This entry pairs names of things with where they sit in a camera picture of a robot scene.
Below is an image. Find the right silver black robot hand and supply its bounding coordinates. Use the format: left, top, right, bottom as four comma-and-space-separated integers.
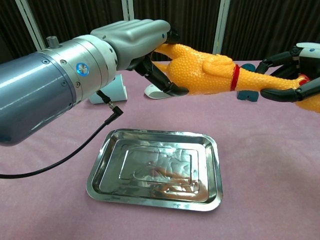
254, 41, 320, 103

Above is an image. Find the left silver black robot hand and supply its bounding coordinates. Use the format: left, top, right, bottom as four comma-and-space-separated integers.
90, 19, 190, 97

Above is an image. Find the white computer mouse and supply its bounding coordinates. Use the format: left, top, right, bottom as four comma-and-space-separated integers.
144, 84, 176, 100

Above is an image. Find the pink fleece table cloth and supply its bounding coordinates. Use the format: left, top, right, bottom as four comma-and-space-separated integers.
0, 59, 320, 240

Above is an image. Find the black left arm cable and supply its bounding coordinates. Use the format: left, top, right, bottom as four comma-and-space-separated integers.
0, 90, 125, 179

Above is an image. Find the stainless steel rectangular tray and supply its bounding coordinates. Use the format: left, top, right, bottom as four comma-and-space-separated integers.
86, 128, 224, 212

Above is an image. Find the light blue plastic cup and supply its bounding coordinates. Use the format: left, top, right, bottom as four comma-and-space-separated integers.
89, 73, 128, 105

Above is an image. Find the yellow rubber chicken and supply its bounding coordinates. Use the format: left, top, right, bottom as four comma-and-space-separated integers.
152, 42, 320, 113

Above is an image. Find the dark teal cylindrical holder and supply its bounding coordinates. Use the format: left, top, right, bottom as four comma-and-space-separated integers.
236, 63, 260, 102

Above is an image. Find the grey aluminium partition post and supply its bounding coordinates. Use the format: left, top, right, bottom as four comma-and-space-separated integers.
121, 0, 139, 22
211, 0, 231, 56
14, 0, 52, 52

